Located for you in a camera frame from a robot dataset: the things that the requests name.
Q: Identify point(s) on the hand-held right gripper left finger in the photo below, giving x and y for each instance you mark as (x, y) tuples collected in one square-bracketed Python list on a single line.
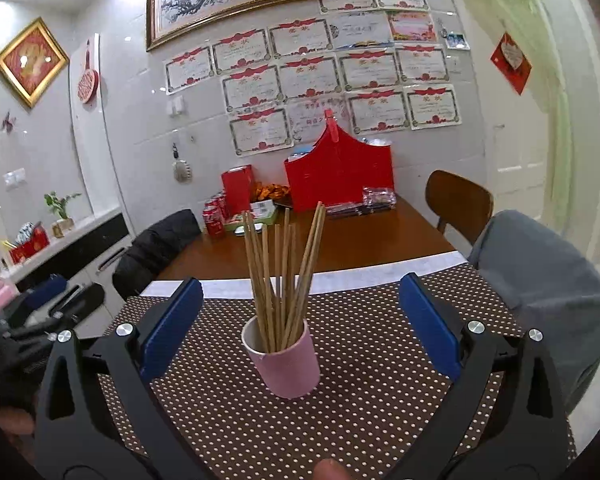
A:
[(172, 330)]

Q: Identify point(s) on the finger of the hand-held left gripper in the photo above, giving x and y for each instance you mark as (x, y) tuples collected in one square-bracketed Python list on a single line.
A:
[(47, 287), (75, 302)]

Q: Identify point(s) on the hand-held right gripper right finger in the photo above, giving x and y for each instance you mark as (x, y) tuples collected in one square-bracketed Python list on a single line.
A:
[(430, 327)]

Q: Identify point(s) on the bunch of wooden chopsticks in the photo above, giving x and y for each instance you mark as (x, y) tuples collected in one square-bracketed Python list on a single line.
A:
[(280, 285)]

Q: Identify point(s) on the pink cup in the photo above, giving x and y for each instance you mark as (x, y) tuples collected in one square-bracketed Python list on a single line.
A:
[(287, 365)]

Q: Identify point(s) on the person's left hand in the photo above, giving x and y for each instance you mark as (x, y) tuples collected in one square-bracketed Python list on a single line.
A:
[(12, 420)]

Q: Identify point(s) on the person's right hand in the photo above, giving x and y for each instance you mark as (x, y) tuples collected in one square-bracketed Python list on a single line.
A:
[(330, 470)]

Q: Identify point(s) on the black and white sideboard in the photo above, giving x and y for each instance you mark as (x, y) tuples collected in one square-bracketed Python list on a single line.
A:
[(90, 250)]

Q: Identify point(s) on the small potted plant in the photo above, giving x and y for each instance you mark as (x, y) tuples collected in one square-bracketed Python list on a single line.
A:
[(62, 215)]

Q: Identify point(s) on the black jacket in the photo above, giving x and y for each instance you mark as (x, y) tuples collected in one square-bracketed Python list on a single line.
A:
[(155, 252)]

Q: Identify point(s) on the white table cover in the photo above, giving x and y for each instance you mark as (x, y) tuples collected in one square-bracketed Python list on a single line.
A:
[(340, 275)]

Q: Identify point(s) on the brown polka dot tablecloth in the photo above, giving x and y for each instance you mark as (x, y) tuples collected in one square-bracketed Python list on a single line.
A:
[(360, 410)]

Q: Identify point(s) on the red soda can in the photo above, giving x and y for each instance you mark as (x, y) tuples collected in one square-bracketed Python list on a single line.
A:
[(214, 222), (219, 201)]

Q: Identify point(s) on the white flat tin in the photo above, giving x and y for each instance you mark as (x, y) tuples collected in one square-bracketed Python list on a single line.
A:
[(240, 231)]

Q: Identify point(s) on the wooden chair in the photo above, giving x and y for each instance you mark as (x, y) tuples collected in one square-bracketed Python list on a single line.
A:
[(457, 205)]

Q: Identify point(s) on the clear plastic snack bag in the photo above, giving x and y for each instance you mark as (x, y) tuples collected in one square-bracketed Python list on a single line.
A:
[(379, 196)]

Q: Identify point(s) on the dark flat packet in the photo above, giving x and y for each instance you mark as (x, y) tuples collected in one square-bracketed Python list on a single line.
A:
[(345, 209)]

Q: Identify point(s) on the green box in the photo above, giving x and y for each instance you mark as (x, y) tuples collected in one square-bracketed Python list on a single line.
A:
[(262, 210)]

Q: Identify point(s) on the small red box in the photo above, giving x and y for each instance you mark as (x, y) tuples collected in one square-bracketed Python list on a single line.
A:
[(237, 185)]

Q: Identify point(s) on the orange snack packets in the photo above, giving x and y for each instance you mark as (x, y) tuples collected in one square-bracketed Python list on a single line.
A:
[(272, 191)]

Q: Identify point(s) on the large red gift bag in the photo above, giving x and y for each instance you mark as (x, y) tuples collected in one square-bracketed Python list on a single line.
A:
[(340, 175)]

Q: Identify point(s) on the white door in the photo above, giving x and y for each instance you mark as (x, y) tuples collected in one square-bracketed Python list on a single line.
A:
[(517, 160)]

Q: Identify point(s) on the red round hanging ornament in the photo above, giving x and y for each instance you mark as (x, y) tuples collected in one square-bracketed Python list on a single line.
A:
[(87, 85)]

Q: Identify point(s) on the gold framed red picture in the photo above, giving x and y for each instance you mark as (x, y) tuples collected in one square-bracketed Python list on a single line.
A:
[(31, 62)]

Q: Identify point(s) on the green fringe curtain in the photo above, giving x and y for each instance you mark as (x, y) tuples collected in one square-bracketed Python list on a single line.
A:
[(555, 125)]

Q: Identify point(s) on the red heart door decoration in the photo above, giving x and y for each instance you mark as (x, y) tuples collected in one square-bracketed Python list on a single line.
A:
[(511, 62)]

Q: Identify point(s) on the white double wall switch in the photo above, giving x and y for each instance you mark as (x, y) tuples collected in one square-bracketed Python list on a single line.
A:
[(14, 179)]

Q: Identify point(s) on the grey hanging wall ornament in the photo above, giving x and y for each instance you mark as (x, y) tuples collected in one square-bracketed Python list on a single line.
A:
[(182, 170)]

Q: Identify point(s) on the butterfly wall sticker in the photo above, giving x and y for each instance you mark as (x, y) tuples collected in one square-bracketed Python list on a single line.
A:
[(7, 121)]

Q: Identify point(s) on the white light switch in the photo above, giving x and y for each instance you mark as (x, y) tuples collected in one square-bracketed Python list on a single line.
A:
[(177, 105)]

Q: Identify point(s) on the small white wall switch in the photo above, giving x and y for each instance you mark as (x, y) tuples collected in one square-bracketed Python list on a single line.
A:
[(456, 63)]

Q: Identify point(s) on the wall of award certificates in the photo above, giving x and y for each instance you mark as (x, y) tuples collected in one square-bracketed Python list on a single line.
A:
[(330, 70)]

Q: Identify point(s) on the small wall photo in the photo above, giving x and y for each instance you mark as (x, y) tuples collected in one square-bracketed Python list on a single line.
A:
[(458, 41)]

